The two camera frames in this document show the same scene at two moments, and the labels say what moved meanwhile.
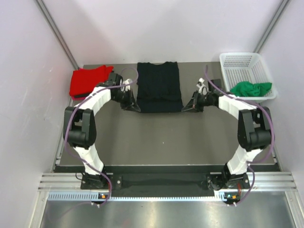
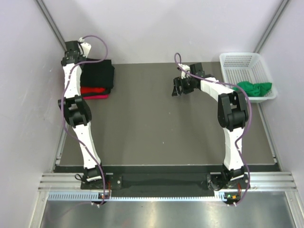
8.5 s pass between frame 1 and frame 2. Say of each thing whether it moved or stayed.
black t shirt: moved
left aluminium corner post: stayed
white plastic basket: stayed
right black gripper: moved
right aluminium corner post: stayed
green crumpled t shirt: stayed
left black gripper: moved
